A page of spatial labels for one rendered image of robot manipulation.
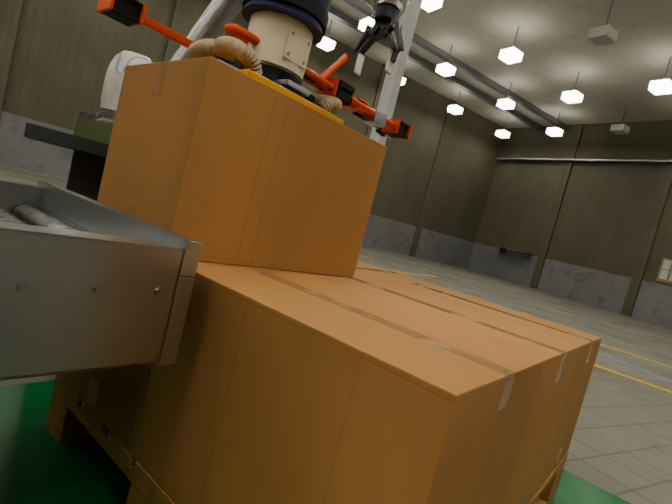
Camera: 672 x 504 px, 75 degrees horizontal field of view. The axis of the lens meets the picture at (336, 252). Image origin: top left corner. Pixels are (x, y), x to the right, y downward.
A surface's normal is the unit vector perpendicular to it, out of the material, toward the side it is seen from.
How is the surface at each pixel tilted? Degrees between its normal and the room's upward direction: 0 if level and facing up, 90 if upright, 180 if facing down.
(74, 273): 90
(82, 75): 90
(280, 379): 90
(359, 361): 90
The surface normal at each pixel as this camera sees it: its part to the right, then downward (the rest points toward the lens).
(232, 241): 0.72, 0.23
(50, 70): 0.51, 0.19
